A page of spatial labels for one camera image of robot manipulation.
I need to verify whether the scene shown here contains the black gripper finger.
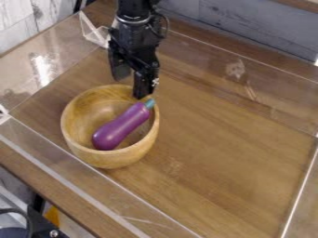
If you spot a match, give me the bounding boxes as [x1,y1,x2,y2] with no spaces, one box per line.
[132,68,159,99]
[108,48,132,81]

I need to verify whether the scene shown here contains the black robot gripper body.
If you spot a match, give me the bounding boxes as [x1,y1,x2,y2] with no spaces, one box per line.
[107,17,169,75]

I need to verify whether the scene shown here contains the purple toy eggplant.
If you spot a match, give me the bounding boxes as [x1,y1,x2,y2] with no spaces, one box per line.
[92,99,155,151]

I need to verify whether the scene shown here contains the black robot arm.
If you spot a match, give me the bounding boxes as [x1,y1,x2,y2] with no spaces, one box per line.
[108,0,168,99]

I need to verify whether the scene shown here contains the brown wooden bowl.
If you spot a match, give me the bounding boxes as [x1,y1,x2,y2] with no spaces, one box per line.
[61,85,160,169]

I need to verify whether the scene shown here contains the clear acrylic tray walls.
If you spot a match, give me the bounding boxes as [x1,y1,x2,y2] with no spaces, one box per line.
[0,18,318,238]

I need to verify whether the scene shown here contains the yellow object under table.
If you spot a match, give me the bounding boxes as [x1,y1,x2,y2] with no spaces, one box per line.
[44,205,60,226]

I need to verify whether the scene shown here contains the clear acrylic corner bracket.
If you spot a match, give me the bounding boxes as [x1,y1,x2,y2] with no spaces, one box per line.
[79,11,117,49]

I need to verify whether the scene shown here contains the black cable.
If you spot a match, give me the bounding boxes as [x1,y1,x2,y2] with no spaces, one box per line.
[0,207,34,238]

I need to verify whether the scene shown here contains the black clamp mount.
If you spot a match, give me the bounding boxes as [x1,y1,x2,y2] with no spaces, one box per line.
[26,203,71,238]

